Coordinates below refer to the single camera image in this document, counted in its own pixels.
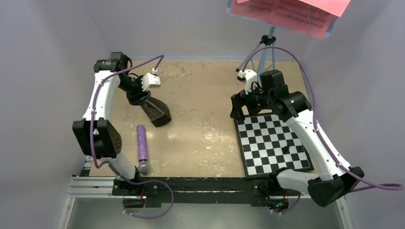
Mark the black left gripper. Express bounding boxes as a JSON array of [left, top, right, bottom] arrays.
[[117, 75, 150, 106]]

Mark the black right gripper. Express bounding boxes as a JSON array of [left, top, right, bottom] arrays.
[[230, 81, 274, 122]]

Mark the black metronome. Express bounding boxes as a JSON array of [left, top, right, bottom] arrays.
[[142, 97, 171, 127]]

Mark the light blue music stand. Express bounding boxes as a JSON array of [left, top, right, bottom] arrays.
[[226, 0, 339, 75]]

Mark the purple glitter microphone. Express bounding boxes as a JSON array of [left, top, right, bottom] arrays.
[[136, 125, 150, 175]]

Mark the pink sheet music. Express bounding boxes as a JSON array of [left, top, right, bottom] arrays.
[[227, 0, 350, 39]]

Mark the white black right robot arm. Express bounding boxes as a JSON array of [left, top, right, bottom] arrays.
[[230, 70, 364, 207]]

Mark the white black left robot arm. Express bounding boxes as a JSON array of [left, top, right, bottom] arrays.
[[72, 52, 164, 195]]

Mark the black white chessboard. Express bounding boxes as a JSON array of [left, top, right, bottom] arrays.
[[234, 113, 315, 179]]

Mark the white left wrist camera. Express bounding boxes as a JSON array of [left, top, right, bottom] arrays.
[[141, 68, 161, 92]]

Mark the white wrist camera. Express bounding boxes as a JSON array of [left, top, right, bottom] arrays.
[[237, 70, 259, 94], [141, 68, 161, 92]]

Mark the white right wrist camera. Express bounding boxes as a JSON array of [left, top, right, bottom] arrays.
[[237, 70, 259, 94]]

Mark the black base frame rail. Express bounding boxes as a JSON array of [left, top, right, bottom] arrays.
[[112, 177, 298, 208]]

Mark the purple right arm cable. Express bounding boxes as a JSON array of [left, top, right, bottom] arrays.
[[242, 46, 405, 216]]

